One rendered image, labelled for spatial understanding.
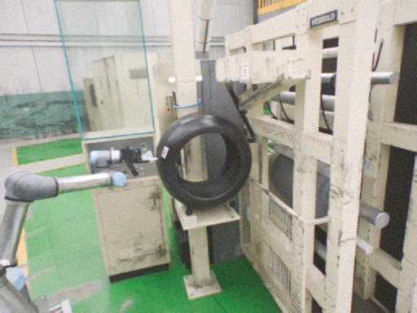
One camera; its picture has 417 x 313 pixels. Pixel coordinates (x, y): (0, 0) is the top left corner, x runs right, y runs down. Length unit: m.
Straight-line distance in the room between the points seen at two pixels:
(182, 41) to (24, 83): 8.86
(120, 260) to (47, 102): 8.31
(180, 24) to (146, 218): 1.52
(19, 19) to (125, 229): 8.86
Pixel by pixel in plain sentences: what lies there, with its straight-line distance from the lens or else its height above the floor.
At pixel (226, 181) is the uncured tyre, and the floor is 0.98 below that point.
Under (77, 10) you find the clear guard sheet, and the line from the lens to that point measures 2.37.
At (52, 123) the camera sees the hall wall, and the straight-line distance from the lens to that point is 10.62.
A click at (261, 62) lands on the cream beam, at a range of 1.47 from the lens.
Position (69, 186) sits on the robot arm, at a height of 1.24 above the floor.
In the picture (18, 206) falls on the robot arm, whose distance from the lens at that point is 1.57.
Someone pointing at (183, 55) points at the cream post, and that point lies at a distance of 1.99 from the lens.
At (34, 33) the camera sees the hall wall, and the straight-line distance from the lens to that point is 10.70.
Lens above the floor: 1.71
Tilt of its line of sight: 16 degrees down
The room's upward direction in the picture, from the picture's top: 4 degrees counter-clockwise
